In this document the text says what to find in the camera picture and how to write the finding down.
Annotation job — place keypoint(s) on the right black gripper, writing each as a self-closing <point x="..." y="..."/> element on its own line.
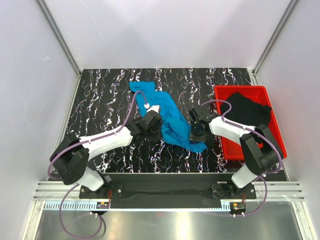
<point x="193" y="137"/>

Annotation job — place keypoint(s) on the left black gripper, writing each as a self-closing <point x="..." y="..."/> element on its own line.
<point x="158" y="136"/>

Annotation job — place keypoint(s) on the blue t-shirt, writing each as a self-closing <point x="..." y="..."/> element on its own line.
<point x="175" y="128"/>

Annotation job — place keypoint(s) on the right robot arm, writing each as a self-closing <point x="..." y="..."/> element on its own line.
<point x="259" y="148"/>

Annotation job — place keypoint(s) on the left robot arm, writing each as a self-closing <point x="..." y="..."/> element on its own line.
<point x="71" y="157"/>

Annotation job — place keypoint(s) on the black t-shirt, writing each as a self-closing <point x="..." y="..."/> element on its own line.
<point x="251" y="109"/>

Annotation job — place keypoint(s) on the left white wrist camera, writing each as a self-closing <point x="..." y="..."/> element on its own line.
<point x="155" y="108"/>

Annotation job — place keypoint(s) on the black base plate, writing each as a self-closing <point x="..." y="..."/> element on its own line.
<point x="162" y="190"/>

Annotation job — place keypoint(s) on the aluminium rail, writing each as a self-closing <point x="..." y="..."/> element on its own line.
<point x="56" y="196"/>

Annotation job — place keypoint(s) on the right aluminium frame post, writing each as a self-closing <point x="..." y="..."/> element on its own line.
<point x="275" y="35"/>

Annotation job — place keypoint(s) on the aluminium frame post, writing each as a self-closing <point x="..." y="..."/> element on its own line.
<point x="58" y="36"/>
<point x="275" y="35"/>

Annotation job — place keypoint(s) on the left aluminium frame post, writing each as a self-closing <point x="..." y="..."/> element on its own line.
<point x="58" y="36"/>

